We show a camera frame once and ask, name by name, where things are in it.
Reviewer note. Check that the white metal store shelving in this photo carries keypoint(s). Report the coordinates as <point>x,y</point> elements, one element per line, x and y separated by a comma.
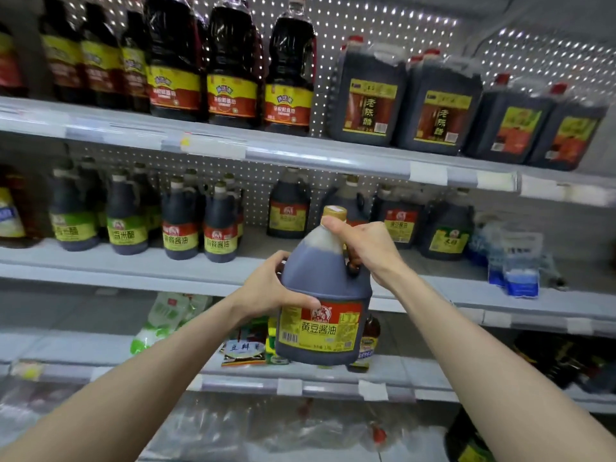
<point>96,264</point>

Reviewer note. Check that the rice vinegar jug green label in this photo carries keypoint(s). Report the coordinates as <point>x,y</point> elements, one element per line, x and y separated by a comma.
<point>127,231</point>

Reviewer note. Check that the dark bottle red yellow label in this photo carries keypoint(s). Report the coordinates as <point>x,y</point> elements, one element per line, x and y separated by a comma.
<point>240,211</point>
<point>195,192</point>

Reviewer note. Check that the pack of clear empty bottles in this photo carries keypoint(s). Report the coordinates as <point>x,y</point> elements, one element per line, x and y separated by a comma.
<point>241,433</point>

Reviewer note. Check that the large amber cooking wine jug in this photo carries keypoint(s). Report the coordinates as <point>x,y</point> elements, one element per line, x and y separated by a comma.
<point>11,216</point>

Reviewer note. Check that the green packet white blue label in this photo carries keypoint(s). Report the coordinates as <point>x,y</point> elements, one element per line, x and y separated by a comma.
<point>242,349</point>

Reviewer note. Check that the dark jug red yellow label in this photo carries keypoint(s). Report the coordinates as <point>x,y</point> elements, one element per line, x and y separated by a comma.
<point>399,226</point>

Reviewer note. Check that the person's right hand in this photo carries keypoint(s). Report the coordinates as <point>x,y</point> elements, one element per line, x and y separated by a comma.
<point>375,250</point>

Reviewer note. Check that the blue white packages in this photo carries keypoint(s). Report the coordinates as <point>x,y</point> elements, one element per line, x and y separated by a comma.
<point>520,274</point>

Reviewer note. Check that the dark jug yellow green label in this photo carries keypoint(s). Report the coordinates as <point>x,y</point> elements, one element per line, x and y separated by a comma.
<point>448,240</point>

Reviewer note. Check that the white green bag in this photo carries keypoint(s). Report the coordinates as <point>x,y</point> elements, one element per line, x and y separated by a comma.
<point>197,305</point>
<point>159,322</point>

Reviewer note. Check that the person's left forearm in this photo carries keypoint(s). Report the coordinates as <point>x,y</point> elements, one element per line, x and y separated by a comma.
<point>125,389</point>

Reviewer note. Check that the person's right forearm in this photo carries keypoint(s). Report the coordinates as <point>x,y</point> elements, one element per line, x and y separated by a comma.
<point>500,370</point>

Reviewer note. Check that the dark bottle with green label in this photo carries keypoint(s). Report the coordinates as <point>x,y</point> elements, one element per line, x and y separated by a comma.
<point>94,192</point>
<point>152,211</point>

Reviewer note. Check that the person's left hand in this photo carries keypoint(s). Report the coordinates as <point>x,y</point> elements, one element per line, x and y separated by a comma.
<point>265,293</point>

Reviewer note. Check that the row of dark red-capped bottles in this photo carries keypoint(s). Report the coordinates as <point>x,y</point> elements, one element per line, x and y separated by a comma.
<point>231,91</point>

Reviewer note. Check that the black jug orange label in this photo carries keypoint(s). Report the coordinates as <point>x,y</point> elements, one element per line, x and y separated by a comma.
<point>515,130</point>
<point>573,139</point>

